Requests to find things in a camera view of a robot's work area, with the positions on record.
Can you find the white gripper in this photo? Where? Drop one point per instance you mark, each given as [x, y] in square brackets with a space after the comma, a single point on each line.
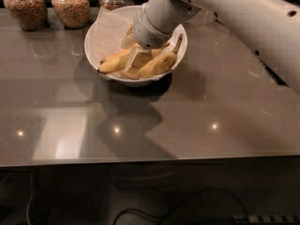
[146, 32]

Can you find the glass jar of grains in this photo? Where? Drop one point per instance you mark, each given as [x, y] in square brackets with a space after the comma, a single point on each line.
[73, 14]
[30, 15]

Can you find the black power strip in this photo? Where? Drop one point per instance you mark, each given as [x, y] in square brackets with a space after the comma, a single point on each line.
[266, 220]

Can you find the black rubber mat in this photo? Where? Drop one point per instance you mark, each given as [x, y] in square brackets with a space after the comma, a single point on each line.
[269, 71]

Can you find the white ceramic bowl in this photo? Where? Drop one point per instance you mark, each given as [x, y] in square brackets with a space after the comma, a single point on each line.
[103, 52]

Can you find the yellow spotted banana right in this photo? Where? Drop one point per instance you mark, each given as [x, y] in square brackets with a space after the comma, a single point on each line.
[159, 65]

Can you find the glass jar of grains far left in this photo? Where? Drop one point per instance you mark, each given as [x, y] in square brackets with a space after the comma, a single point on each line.
[30, 15]

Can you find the orange-yellow banana rear left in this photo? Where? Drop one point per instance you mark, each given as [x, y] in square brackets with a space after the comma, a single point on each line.
[114, 55]

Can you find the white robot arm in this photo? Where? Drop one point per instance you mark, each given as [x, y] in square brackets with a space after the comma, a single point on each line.
[270, 28]

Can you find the yellow banana with blue sticker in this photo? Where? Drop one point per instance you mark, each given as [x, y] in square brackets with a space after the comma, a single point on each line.
[119, 63]

